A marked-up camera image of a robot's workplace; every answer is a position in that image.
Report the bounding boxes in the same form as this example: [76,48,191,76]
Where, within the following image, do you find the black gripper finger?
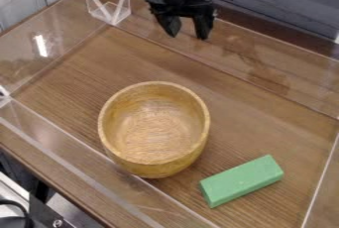
[155,14,182,38]
[194,15,215,40]

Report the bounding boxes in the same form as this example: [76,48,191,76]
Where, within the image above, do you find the green rectangular block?
[199,155,284,208]

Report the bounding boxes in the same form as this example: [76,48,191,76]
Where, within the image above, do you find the brown wooden bowl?
[97,81,211,178]

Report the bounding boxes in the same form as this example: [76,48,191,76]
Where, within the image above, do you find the clear acrylic tray walls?
[0,0,339,228]

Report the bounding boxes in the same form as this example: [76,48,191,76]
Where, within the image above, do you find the black cable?
[0,198,35,228]

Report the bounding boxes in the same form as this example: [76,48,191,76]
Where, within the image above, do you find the black metal table bracket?
[29,195,76,228]

